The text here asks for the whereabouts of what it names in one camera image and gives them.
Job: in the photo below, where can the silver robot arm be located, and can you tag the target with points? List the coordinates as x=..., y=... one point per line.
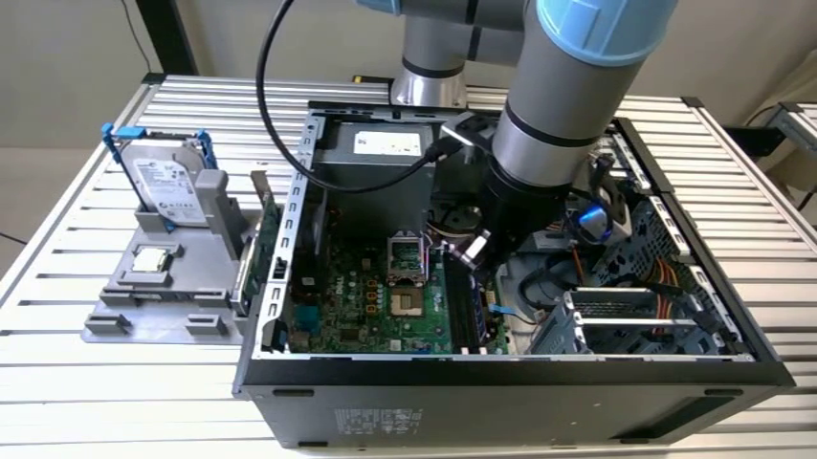
x=562, y=119

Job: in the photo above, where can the RAM slot white clips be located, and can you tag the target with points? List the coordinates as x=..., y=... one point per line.
x=459, y=311

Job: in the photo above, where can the socket locking lever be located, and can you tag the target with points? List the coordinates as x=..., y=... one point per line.
x=426, y=258

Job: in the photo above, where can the grey power supply unit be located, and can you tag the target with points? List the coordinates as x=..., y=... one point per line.
x=377, y=201

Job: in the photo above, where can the metal disk bay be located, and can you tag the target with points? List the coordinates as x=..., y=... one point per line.
x=613, y=297

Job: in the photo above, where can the CPU socket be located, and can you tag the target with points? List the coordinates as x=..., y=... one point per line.
x=407, y=302

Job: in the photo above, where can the green motherboard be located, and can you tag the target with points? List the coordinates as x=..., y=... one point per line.
x=345, y=306

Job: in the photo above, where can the small yellow black connector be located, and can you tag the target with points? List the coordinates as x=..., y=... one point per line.
x=361, y=78

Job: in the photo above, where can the green graphics card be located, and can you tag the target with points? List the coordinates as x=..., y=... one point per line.
x=271, y=225

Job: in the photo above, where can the black PC case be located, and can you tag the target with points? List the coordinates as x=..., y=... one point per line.
x=446, y=411

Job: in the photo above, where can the neighbouring slatted table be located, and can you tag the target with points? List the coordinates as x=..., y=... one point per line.
x=797, y=119

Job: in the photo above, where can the grey parts rack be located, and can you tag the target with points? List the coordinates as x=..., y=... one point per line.
x=184, y=268

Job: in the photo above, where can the hard disk in blue carrier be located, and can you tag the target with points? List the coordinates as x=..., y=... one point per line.
x=163, y=181

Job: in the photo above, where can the silver CPU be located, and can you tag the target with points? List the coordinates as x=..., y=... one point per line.
x=150, y=260

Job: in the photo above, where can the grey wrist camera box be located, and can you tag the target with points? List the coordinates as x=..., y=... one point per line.
x=597, y=227

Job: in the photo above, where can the black frame post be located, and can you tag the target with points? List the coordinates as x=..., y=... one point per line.
x=168, y=38

